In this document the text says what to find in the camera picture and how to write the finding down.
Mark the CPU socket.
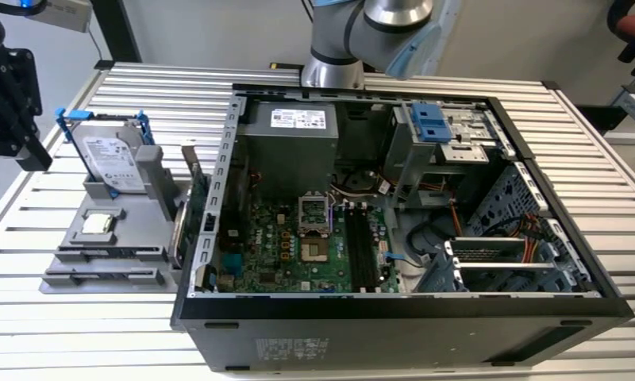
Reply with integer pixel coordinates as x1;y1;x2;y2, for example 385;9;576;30
298;236;334;264

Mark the black upright post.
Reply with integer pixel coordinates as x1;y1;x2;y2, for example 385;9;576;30
90;0;143;64

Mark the silver drive cage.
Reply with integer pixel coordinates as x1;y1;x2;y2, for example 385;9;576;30
385;101;513;210

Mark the grey parts rack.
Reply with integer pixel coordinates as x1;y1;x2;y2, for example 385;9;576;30
39;144;192;294

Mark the round black component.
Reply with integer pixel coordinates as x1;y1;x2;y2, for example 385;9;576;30
343;168;378;196

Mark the black RAM slot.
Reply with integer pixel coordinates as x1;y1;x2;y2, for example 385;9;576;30
357;202;377;293
343;202;365;293
350;202;370;293
362;202;382;293

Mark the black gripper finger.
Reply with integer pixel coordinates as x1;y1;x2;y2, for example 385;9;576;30
0;47;55;172

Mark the coloured wire bundle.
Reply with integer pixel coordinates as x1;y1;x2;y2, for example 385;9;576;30
515;213;546;265

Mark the silver disk bay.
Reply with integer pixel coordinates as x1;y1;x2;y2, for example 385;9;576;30
417;233;589;295

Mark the blue plastic drive bracket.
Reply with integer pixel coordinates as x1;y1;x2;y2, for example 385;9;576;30
410;102;447;143

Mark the thin black wall cable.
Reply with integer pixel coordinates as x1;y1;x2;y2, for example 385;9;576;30
87;27;111;60

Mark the green graphics card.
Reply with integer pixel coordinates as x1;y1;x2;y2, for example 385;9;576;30
170;144;214;271

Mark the hard disk in blue carrier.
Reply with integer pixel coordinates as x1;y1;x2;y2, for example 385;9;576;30
53;106;156;198

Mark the silver CPU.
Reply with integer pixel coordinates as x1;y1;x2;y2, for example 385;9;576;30
80;214;114;235

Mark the black open PC case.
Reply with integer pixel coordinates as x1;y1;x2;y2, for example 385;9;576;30
170;81;635;374

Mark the metal socket cover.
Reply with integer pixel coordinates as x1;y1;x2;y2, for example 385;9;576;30
298;192;334;236

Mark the thin orange wire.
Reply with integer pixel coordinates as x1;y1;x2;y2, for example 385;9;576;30
447;198;463;240

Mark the black looped cable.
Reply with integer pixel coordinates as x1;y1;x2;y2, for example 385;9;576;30
405;221;450;263

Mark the green motherboard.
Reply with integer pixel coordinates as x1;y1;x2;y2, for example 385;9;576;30
216;194;403;294

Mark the grey power supply unit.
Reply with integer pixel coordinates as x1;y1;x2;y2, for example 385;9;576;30
236;98;341;199

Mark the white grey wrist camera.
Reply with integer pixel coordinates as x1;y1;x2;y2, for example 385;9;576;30
28;0;94;33

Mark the grey ribbon cable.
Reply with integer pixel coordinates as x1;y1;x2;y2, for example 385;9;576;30
329;183;383;200

